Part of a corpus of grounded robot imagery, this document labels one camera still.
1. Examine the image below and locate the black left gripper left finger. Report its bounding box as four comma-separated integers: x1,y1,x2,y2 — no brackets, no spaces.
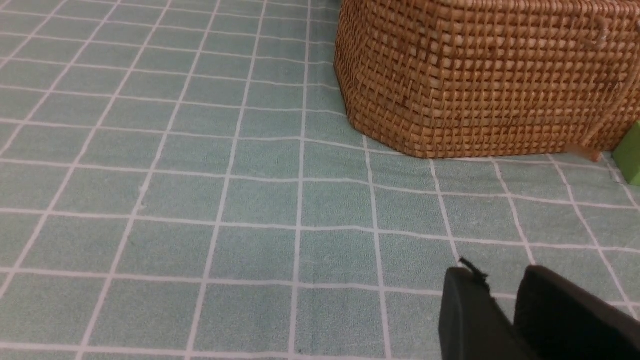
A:
438,258,539,360

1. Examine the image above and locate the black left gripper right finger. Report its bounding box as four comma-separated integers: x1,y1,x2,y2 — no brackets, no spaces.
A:
514,265,640,360

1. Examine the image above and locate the green foam cube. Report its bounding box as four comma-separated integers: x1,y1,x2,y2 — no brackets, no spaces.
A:
612,121,640,187

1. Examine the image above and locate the woven rattan basket green lining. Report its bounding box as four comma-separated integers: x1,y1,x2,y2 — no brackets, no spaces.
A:
334,0,640,159

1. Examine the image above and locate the green checkered tablecloth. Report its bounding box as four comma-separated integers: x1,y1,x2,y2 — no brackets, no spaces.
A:
0,0,639,360

